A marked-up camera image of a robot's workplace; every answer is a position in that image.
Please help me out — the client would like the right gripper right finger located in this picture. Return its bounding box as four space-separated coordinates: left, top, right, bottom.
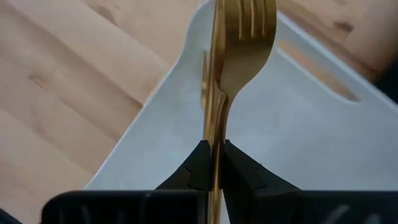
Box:
221 139 398 224

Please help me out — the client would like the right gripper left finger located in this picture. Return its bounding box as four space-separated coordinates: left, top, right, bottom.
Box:
41 140 212 224

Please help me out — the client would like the white plastic bin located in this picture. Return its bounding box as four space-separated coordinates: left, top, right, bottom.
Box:
84 0 398 191

